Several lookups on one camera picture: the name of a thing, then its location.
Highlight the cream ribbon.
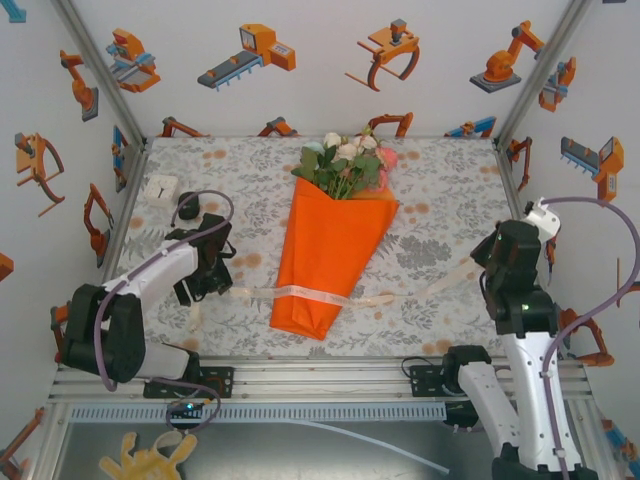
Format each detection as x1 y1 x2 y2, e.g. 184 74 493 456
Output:
185 253 485 337

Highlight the orange wrapping paper sheet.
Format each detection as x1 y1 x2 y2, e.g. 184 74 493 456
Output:
269 177 400 342

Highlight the artificial flower bouquet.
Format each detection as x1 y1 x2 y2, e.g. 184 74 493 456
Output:
291 127 400 201

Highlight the small black rounded device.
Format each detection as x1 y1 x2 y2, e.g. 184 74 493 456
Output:
177 191 201 221

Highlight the floral patterned tablecloth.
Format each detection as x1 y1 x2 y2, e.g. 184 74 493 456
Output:
92 135 556 359

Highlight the white square box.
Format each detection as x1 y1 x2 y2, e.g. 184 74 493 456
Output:
144 173 180 207

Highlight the black controller with green light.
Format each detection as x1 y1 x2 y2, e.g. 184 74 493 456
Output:
167 399 204 419

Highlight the yellow cloth cutout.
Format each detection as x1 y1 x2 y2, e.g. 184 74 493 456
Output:
98 430 199 480

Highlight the thin white strip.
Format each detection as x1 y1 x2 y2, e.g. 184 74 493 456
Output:
279 418 450 474

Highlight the aluminium side rail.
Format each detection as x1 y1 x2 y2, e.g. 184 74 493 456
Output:
74 138 151 364
492 138 571 360

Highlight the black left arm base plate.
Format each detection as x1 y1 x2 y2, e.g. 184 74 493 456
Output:
143 366 236 400

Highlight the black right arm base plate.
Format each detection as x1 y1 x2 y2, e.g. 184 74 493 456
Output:
408 364 451 401

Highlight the aluminium frame rail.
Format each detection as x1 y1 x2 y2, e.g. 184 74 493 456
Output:
47 357 594 404

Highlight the white slotted cable duct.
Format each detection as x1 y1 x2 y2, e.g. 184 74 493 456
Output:
67 403 447 422

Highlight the aluminium corner post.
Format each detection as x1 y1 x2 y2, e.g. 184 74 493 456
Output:
49 0 149 146
494 0 596 146

